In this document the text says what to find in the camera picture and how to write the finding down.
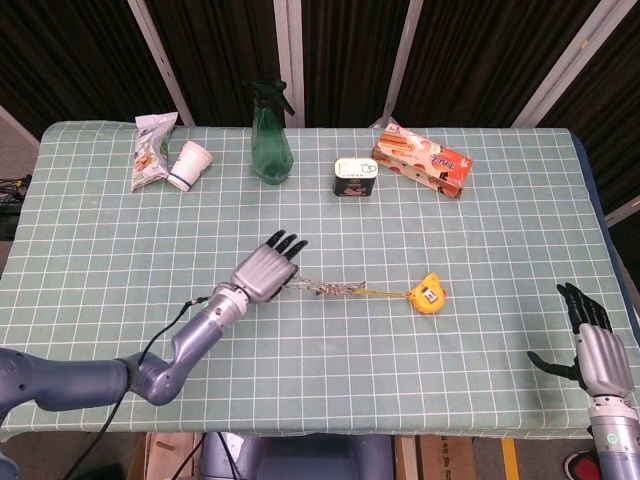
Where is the white partition frame post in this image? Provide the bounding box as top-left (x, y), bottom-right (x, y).
top-left (127, 0), bottom-right (195, 126)
top-left (273, 0), bottom-right (306, 127)
top-left (371, 0), bottom-right (425, 127)
top-left (512, 0), bottom-right (628, 127)

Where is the green checkered tablecloth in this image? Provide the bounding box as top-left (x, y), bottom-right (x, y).
top-left (0, 119), bottom-right (640, 440)

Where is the yellow tape measure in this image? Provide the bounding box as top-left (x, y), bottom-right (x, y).
top-left (406, 272), bottom-right (448, 315)

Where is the white snack bag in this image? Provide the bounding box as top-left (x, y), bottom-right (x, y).
top-left (130, 111), bottom-right (179, 192)

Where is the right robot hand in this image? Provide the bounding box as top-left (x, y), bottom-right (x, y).
top-left (527, 282), bottom-right (635, 399)

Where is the light wooden board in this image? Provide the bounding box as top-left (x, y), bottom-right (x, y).
top-left (144, 432), bottom-right (202, 480)

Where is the green food tin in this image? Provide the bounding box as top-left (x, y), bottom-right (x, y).
top-left (332, 157), bottom-right (379, 198)

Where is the white paper cup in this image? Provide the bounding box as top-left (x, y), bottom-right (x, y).
top-left (167, 140), bottom-right (215, 192)

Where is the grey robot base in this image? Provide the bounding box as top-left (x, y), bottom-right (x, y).
top-left (200, 431), bottom-right (396, 480)

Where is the green spray bottle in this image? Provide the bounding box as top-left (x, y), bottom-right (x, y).
top-left (243, 78), bottom-right (296, 186)

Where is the brown cardboard box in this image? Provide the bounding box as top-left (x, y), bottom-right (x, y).
top-left (415, 434), bottom-right (477, 480)

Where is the orange biscuit box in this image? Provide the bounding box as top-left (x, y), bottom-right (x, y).
top-left (371, 121), bottom-right (474, 200)

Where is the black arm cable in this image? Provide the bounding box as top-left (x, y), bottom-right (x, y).
top-left (63, 297), bottom-right (210, 480)

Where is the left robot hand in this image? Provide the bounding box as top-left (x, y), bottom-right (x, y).
top-left (231, 229), bottom-right (309, 305)

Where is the braided beige rope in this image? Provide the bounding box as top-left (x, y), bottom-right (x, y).
top-left (285, 277), bottom-right (411, 300)

